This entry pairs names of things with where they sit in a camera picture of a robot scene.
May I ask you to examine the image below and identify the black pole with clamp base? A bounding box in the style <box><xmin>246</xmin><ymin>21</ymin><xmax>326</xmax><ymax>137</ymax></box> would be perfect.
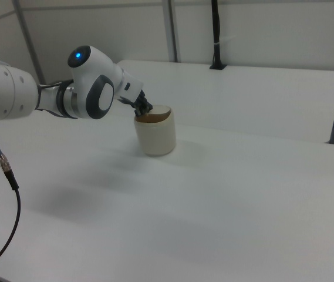
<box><xmin>209</xmin><ymin>0</ymin><xmax>228</xmax><ymax>71</ymax></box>

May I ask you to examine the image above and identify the grey metal partition post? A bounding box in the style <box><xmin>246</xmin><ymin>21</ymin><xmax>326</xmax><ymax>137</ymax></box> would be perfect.
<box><xmin>161</xmin><ymin>0</ymin><xmax>183</xmax><ymax>63</ymax></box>

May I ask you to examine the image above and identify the thin black cable on pole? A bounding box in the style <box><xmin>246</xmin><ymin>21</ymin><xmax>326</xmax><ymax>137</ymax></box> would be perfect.
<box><xmin>217</xmin><ymin>0</ymin><xmax>224</xmax><ymax>66</ymax></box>

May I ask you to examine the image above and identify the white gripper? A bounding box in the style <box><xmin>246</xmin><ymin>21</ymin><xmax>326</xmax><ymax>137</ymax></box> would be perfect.
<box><xmin>116</xmin><ymin>68</ymin><xmax>155</xmax><ymax>118</ymax></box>

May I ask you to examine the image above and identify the black cable with metal connector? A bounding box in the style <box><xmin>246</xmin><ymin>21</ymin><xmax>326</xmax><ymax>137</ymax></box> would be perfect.
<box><xmin>0</xmin><ymin>106</ymin><xmax>22</xmax><ymax>274</ymax></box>

